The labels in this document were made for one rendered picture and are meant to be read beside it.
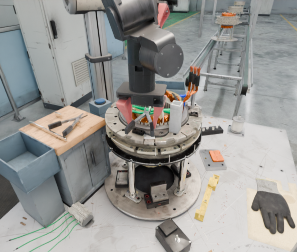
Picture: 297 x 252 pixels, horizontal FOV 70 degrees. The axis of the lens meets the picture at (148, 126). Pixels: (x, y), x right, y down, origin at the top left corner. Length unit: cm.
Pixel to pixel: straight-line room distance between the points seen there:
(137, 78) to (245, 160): 76
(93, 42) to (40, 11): 177
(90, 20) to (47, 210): 75
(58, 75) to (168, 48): 259
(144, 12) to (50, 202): 62
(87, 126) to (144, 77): 34
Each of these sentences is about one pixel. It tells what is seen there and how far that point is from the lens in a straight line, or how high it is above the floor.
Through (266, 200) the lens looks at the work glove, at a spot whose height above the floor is 80.
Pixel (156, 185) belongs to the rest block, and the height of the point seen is 87.
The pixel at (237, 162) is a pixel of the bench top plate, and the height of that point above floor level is 78.
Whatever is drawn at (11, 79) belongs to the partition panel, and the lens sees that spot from 312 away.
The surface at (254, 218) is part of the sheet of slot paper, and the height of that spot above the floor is 78.
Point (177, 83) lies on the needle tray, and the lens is 106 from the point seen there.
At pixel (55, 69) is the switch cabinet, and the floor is 61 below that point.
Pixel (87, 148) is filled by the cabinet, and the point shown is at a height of 99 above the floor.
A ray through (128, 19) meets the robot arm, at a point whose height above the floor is 140.
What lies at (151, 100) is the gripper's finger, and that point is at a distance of 44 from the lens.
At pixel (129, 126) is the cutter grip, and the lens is 50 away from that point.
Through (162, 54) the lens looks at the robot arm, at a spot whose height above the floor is 136.
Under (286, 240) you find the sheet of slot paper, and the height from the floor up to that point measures 78.
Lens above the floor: 144
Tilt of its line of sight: 33 degrees down
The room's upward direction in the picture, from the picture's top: straight up
